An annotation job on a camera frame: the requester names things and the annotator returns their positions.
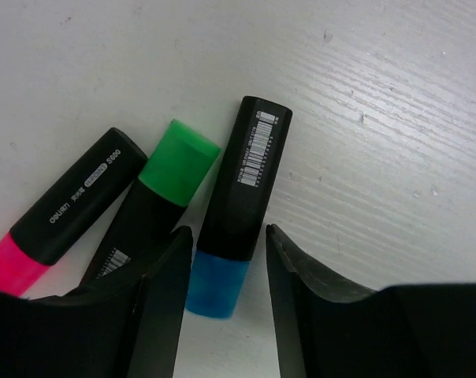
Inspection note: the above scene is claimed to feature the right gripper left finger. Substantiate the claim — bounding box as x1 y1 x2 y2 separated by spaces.
0 226 193 377

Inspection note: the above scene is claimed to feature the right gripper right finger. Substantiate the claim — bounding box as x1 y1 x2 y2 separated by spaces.
266 224 476 377

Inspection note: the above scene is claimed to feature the green highlighter marker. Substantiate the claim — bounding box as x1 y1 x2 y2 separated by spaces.
80 119 221 284

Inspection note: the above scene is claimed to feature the pink highlighter marker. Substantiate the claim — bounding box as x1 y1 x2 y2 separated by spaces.
0 128 147 296

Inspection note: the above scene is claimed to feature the blue highlighter marker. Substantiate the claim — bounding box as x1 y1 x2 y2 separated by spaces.
185 96 293 319

